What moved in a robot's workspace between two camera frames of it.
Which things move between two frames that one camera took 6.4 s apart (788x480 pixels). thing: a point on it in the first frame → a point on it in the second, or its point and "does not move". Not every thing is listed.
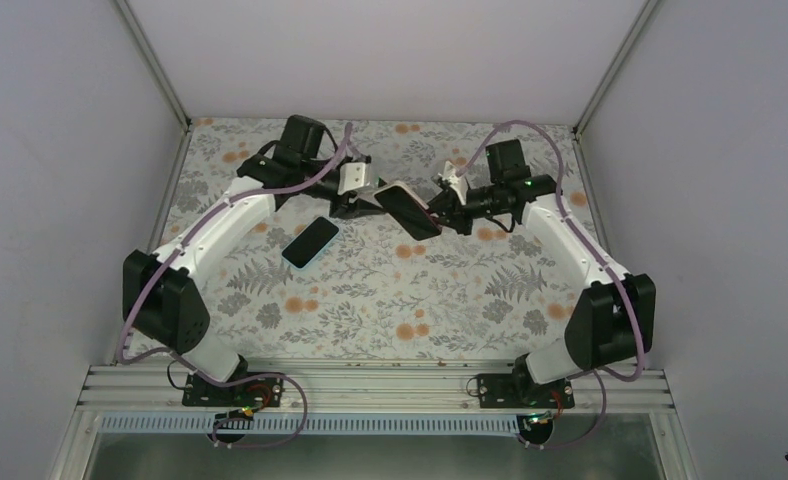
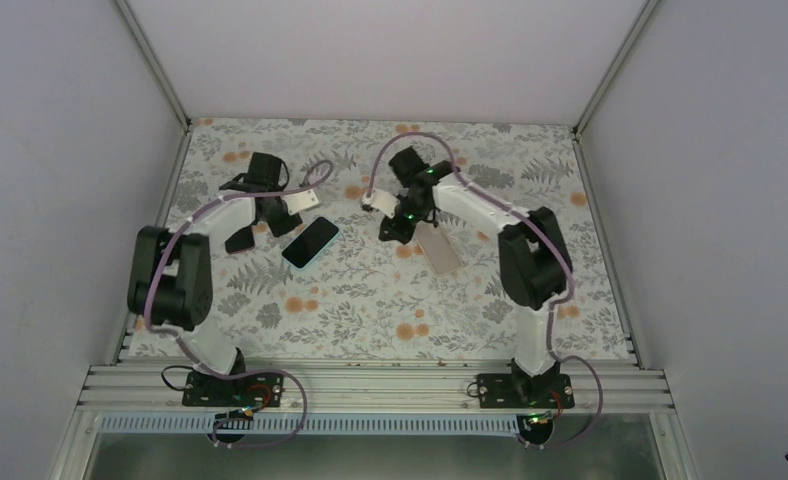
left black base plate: x=259 y=391 does not move
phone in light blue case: x=310 y=243 does not move
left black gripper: x=352 y=209 → x=279 y=229
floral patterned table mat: x=380 y=292 does not move
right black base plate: x=505 y=391 does not move
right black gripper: x=443 y=205 → x=402 y=233
